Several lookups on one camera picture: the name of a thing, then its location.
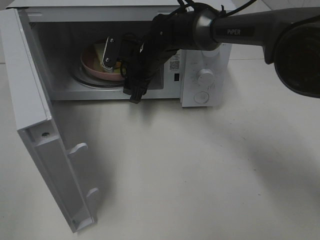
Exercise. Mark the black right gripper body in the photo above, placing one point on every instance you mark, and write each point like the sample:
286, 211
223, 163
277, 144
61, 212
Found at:
142, 57

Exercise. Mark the pink round plate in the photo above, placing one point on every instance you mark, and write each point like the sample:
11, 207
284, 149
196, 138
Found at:
87, 61

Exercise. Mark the white timer knob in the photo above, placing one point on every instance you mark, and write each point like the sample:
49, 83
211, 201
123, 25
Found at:
205, 77

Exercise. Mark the round white door button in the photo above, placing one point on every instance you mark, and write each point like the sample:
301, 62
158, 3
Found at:
201, 97

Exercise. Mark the white microwave door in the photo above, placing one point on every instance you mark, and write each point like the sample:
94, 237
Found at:
35, 123

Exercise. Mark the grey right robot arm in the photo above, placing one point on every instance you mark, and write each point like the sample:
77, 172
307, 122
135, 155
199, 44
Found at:
290, 39

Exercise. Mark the white warning label sticker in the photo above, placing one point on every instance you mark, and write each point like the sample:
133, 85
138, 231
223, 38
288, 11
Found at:
174, 63

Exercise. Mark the glass microwave turntable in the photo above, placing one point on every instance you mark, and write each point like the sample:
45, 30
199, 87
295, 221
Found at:
87, 79

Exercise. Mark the white microwave oven body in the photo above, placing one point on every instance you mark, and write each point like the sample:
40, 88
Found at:
45, 42

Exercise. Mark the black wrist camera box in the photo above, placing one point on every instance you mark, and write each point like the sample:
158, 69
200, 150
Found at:
110, 54

